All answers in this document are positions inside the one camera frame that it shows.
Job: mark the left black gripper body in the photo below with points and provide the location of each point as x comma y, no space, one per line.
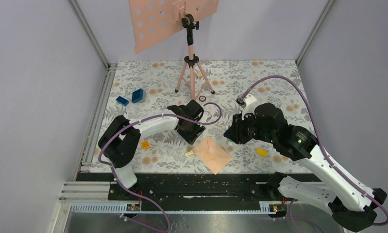
191,131

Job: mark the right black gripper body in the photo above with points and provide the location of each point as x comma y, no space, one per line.
250,126

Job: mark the tan paper envelope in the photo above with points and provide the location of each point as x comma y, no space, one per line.
212,154

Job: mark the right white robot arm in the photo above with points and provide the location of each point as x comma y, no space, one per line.
350,208

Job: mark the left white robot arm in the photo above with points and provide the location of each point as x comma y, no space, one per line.
121,139

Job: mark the cream chess knight piece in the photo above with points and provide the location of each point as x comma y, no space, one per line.
189,154

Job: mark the yellow toy brick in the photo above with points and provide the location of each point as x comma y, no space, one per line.
262,152

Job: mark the orange square toy brick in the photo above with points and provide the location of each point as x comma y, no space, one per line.
145,145

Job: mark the large blue toy brick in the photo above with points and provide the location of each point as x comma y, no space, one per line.
138,96

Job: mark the floral patterned table mat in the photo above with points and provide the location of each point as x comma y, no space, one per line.
277,82

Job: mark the small blue toy brick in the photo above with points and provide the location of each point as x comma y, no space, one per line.
122,101

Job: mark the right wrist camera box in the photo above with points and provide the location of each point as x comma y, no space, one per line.
248,105

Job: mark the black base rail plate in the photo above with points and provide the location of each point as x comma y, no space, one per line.
206,191

